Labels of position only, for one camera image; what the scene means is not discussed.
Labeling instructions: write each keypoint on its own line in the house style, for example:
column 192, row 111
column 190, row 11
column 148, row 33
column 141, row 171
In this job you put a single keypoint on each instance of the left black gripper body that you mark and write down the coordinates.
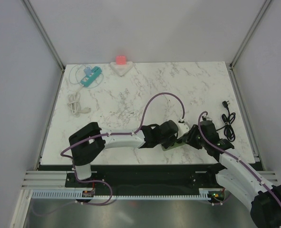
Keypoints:
column 166, row 143

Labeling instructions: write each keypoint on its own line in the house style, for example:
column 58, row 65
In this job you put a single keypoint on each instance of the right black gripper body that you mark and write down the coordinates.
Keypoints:
column 194, row 138

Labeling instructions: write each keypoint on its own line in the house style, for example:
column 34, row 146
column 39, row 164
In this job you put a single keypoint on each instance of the green power strip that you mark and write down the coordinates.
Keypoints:
column 171, row 146

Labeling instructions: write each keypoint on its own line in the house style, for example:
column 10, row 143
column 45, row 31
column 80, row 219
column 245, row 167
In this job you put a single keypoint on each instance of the white triangular socket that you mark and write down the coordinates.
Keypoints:
column 121, row 70

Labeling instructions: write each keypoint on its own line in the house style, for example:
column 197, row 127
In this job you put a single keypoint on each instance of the red plug adapter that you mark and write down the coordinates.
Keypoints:
column 121, row 60

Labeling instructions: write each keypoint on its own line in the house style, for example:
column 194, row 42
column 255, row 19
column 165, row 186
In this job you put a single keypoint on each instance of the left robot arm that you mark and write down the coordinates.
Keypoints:
column 88, row 142

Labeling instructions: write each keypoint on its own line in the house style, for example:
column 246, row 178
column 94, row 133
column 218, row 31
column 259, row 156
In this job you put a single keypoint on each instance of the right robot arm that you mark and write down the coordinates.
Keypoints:
column 260, row 196

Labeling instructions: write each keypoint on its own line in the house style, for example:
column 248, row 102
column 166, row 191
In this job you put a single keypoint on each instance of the light blue plug adapter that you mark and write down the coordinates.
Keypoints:
column 88, row 70

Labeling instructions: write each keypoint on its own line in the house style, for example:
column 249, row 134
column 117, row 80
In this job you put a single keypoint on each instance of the teal power strip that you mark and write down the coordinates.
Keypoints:
column 87, row 80

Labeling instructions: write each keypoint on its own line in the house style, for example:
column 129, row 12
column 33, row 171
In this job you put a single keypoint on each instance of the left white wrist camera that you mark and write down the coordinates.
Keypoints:
column 183, row 127

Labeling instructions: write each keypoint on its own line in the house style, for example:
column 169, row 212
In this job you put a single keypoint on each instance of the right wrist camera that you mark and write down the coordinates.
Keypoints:
column 206, row 118

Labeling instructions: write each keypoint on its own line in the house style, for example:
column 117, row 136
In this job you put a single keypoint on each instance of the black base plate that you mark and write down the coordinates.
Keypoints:
column 168, row 175

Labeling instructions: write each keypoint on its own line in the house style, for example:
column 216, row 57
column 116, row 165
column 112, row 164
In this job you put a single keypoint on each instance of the white slotted cable duct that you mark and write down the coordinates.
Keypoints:
column 202, row 194

